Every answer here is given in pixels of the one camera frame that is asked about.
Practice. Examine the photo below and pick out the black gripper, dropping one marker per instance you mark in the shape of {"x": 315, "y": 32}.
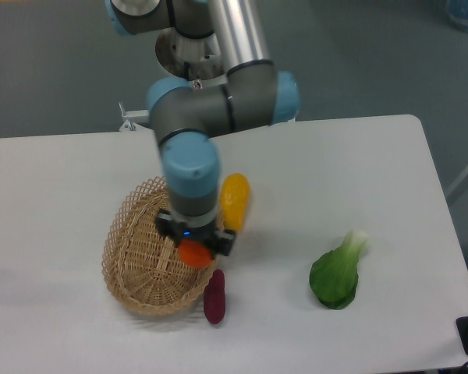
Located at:
{"x": 220, "y": 242}

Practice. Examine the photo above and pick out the orange fruit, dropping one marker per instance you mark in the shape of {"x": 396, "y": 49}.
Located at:
{"x": 194, "y": 254}

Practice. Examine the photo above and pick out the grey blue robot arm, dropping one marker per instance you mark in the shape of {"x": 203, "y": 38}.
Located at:
{"x": 185, "y": 120}

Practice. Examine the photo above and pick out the woven wicker basket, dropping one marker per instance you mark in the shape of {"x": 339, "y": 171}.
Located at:
{"x": 141, "y": 268}

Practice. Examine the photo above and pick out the yellow mango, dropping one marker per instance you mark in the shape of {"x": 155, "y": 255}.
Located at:
{"x": 234, "y": 199}

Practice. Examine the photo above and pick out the purple sweet potato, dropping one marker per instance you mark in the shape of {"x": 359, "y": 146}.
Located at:
{"x": 214, "y": 298}

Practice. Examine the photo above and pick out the green bok choy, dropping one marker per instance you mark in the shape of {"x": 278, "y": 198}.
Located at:
{"x": 334, "y": 276}

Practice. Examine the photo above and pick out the blue bag in background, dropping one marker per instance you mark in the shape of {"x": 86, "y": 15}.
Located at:
{"x": 457, "y": 12}

